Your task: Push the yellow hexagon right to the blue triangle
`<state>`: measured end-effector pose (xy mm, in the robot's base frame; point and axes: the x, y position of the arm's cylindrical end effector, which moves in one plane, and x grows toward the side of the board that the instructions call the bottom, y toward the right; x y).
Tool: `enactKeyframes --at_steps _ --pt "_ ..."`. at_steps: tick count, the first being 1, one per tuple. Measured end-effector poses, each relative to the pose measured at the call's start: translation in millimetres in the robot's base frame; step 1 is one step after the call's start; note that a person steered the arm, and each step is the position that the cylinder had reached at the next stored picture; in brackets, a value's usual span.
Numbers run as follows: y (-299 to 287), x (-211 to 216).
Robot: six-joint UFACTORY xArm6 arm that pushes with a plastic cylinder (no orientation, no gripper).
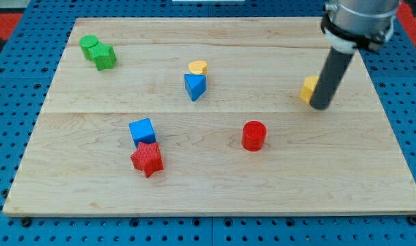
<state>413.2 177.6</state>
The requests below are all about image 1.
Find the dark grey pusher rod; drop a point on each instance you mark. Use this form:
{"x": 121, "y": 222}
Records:
{"x": 335, "y": 66}

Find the red star block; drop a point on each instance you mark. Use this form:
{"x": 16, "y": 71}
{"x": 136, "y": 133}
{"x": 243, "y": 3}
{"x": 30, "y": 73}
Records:
{"x": 147, "y": 158}

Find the red cylinder block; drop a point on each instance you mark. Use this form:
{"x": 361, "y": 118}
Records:
{"x": 253, "y": 135}

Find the yellow hexagon block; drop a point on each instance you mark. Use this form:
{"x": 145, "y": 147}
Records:
{"x": 308, "y": 88}

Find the blue cube block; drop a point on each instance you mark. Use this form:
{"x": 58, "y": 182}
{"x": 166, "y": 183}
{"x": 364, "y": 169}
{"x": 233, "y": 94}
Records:
{"x": 142, "y": 131}

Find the wooden board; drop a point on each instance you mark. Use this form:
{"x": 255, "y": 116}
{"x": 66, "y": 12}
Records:
{"x": 342, "y": 161}

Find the blue triangle block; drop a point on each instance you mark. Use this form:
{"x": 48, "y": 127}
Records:
{"x": 195, "y": 85}

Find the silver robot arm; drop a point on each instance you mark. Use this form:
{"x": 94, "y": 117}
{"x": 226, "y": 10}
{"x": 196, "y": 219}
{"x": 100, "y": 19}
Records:
{"x": 349, "y": 26}

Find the green cylinder block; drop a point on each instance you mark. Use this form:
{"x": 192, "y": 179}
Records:
{"x": 86, "y": 43}

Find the yellow heart block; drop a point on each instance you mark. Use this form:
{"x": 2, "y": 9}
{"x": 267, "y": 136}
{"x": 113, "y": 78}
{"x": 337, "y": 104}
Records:
{"x": 198, "y": 67}

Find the green star block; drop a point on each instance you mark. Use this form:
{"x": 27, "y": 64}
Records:
{"x": 103, "y": 56}

